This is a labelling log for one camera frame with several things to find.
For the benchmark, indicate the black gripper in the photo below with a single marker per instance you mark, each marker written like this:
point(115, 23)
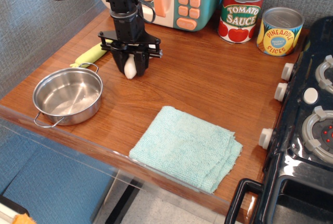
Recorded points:
point(130, 35)

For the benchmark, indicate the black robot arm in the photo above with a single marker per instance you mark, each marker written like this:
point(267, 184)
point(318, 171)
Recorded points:
point(124, 6)

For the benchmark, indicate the light blue folded towel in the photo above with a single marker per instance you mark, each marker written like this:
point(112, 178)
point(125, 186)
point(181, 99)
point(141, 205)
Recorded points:
point(188, 149)

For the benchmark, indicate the small steel pan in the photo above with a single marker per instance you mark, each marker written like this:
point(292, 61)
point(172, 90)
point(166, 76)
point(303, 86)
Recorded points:
point(68, 96)

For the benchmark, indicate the tomato sauce can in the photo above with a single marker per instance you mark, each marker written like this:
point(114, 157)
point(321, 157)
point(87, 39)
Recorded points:
point(238, 20)

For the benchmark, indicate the pineapple slices can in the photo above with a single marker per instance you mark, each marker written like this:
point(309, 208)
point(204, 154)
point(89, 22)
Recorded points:
point(279, 31)

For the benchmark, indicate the orange and black object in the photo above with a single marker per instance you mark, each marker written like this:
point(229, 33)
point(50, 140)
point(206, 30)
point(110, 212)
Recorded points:
point(12, 212)

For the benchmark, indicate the black toy stove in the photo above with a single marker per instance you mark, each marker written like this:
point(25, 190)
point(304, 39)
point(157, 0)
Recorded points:
point(297, 183)

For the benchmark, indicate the spoon with yellow-green handle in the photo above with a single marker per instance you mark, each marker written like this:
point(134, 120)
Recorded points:
point(90, 56)

